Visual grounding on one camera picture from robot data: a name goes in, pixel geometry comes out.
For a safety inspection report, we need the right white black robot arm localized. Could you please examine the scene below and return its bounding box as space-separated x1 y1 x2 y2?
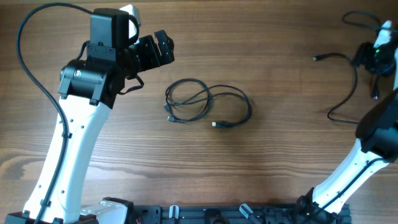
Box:
292 75 397 223

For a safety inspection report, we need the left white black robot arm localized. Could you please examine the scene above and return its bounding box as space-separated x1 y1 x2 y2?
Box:
6 5 174 223

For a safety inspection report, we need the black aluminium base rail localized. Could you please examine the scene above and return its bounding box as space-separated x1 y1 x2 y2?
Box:
127 204 352 224

